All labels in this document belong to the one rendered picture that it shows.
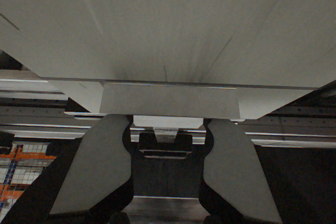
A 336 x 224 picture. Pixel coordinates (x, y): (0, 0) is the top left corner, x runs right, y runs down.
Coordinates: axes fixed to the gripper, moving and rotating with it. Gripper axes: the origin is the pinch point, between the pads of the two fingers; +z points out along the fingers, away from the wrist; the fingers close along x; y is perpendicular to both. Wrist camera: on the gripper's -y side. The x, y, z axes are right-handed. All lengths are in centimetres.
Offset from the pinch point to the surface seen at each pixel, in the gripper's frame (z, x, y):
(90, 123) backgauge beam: 23.6, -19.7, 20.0
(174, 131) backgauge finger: 7.8, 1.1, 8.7
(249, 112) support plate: 2.5, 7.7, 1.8
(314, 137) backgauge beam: 22.8, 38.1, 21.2
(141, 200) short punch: -1.2, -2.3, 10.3
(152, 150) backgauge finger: 15.6, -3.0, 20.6
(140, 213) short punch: -2.0, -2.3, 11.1
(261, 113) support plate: 2.6, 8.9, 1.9
